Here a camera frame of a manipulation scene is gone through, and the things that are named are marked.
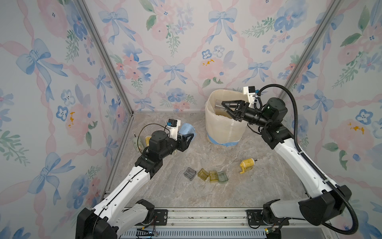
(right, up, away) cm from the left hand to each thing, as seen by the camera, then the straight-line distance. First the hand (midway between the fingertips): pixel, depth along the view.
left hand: (189, 132), depth 72 cm
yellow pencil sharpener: (+33, -19, +13) cm, 40 cm away
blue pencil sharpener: (-1, +2, -4) cm, 4 cm away
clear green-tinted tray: (+19, -27, +15) cm, 36 cm away
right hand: (+14, +12, -11) cm, 22 cm away
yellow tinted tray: (+8, -25, +16) cm, 31 cm away
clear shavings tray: (0, -25, +16) cm, 29 cm away
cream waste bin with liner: (+17, +2, +9) cm, 20 cm away
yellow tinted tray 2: (+14, -26, +16) cm, 34 cm away
